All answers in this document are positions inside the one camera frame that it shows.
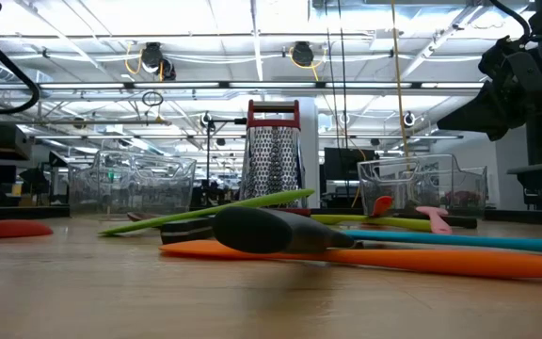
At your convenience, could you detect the black cable reel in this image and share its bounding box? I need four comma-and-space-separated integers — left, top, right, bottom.
291, 40, 315, 68
139, 41, 177, 81

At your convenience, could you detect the red steel box grater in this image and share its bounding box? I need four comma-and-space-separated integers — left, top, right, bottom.
238, 99, 312, 218

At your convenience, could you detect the riveted black-handled knife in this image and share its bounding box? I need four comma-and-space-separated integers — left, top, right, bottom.
160, 216, 215, 246

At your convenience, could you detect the thin black hanging cable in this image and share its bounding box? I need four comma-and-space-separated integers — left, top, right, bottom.
325, 0, 337, 138

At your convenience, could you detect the slim black-handled knife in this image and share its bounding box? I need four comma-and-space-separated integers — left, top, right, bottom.
433, 215, 479, 231

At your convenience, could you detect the pink silicone spatula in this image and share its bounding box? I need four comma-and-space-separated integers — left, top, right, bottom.
415, 205, 454, 235

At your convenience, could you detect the black background monitor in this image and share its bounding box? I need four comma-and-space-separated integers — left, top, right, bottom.
323, 147, 378, 183

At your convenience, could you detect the red silicone spatula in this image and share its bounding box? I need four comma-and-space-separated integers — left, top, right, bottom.
371, 194, 395, 218

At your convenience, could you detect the lime green silicone spoon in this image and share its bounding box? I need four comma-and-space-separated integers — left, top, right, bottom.
309, 214, 435, 233

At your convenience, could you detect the orange silicone spatula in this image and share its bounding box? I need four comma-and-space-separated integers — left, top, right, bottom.
159, 238, 542, 280

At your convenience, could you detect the blue silicone spoon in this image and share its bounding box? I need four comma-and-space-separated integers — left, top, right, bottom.
341, 229, 542, 256

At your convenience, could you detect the brown wooden spoon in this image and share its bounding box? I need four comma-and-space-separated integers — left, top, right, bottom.
126, 211, 164, 223

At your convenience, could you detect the hanging black cable coil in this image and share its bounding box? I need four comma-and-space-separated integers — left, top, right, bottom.
141, 90, 165, 108

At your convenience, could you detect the long light strip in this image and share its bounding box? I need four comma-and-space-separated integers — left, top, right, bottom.
0, 80, 486, 91

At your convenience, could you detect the grey round-handled knife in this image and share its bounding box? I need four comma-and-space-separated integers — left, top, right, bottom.
212, 205, 364, 255

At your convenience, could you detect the clear plastic bin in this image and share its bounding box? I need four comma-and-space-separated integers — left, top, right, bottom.
358, 153, 488, 218
67, 149, 198, 218

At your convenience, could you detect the red silicone spoon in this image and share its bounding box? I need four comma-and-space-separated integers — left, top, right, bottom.
0, 218, 55, 240

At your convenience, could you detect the black tripod stand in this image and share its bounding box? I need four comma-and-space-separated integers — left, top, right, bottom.
199, 111, 248, 208

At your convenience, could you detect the dark background desk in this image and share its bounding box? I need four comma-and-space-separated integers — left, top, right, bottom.
507, 162, 542, 211

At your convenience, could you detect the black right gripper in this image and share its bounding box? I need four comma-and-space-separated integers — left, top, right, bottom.
438, 27, 542, 141

